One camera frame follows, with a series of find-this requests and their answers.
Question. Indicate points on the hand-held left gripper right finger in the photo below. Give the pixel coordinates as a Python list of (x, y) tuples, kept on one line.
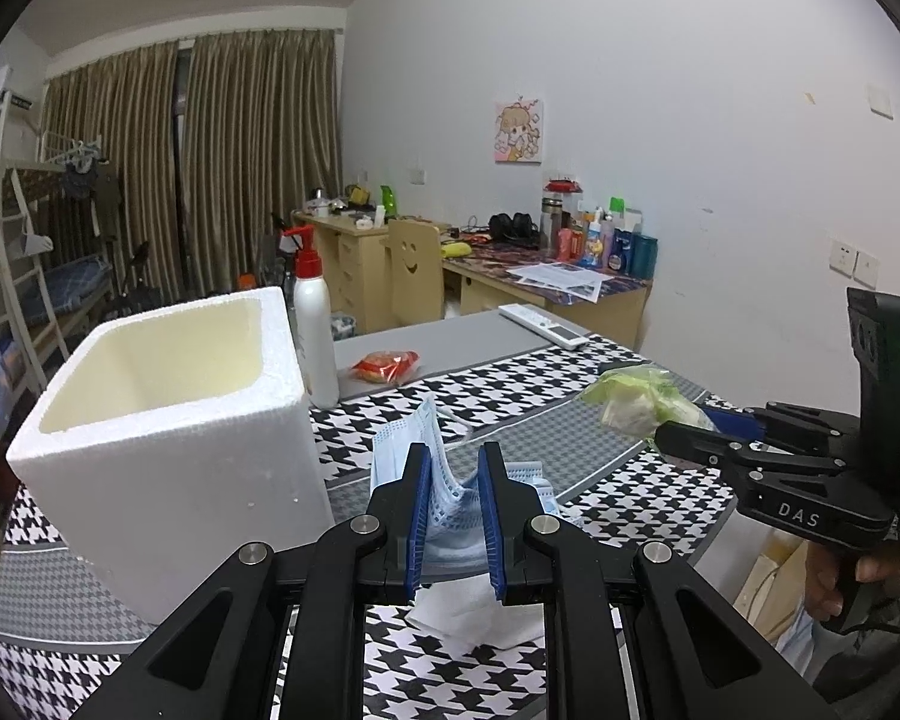
[(493, 525)]

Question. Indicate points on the black headphones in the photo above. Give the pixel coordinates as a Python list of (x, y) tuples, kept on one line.
[(514, 229)]

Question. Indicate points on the wooden desk with printed mat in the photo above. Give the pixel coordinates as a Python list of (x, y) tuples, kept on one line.
[(615, 307)]

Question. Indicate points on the white remote control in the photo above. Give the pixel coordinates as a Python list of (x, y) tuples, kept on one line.
[(544, 325)]

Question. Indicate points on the beige cardboard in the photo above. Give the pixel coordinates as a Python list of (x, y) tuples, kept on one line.
[(769, 592)]

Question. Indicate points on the hanging dark green shirt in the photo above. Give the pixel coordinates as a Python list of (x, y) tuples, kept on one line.
[(109, 206)]

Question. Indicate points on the red snack packet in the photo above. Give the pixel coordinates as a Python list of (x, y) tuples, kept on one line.
[(382, 367)]

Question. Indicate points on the black folding chair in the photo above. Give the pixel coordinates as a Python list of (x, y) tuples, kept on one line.
[(135, 277)]

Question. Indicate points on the hanging blue garment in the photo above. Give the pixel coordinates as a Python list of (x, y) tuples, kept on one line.
[(79, 180)]

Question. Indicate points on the yellow cloth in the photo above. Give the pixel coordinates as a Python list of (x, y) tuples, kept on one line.
[(456, 249)]

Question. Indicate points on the blue plaid mattress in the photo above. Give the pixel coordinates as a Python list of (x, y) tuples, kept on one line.
[(71, 285)]

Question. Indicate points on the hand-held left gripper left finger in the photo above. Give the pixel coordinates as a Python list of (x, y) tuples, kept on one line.
[(418, 525)]

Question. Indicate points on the white air conditioner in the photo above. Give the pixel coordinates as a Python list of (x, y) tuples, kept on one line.
[(7, 86)]

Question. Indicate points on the green plastic bag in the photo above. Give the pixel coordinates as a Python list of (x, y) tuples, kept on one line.
[(637, 405)]

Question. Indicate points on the person's right hand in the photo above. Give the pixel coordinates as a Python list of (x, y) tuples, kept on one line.
[(821, 577)]

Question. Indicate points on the orange container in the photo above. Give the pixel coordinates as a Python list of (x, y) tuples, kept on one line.
[(247, 283)]

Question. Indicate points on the printed paper sheets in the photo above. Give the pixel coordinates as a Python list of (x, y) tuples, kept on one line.
[(562, 281)]

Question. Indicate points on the steel thermos bottle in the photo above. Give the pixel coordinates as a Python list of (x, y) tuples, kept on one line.
[(550, 229)]

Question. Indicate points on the brown curtain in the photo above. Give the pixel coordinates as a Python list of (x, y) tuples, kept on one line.
[(120, 150), (262, 150)]

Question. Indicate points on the white foam box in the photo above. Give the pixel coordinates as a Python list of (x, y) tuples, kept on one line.
[(157, 480)]

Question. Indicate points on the green spray bottle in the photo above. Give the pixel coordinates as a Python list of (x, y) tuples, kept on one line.
[(388, 202)]

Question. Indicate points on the blue face mask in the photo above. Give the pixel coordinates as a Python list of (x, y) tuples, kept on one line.
[(454, 510)]

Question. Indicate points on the wooden smiley chair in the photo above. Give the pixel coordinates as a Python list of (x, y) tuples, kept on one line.
[(414, 270)]

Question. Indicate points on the cartoon wall poster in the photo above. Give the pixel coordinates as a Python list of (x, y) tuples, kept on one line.
[(518, 131)]

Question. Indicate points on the white wall switch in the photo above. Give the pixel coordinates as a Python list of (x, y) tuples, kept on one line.
[(881, 102)]

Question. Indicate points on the white paper tissue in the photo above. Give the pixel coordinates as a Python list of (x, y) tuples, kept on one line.
[(465, 622)]

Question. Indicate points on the white pump lotion bottle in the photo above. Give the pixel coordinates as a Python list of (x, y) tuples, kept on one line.
[(315, 330)]

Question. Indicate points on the row of toiletry bottles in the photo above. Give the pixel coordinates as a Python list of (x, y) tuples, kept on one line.
[(622, 247)]

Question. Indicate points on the white metal bunk bed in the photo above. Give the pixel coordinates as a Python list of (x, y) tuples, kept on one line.
[(15, 240), (67, 157)]

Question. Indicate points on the double wall outlet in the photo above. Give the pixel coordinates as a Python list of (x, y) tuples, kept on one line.
[(853, 259)]

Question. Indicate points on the wooden desk with drawers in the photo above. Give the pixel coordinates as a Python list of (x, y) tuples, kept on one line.
[(356, 262)]

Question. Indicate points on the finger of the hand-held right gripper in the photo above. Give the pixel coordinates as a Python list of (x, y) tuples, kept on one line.
[(697, 442), (795, 424)]

